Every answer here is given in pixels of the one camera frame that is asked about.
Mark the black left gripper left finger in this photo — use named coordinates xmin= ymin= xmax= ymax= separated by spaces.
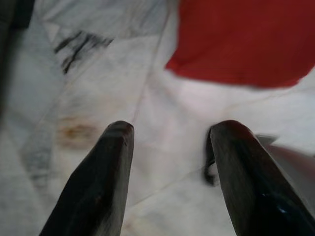
xmin=39 ymin=120 xmax=135 ymax=236

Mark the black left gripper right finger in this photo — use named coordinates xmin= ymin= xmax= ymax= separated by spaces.
xmin=209 ymin=119 xmax=315 ymax=236

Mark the red fabric pillow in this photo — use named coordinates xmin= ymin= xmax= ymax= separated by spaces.
xmin=165 ymin=0 xmax=315 ymax=89

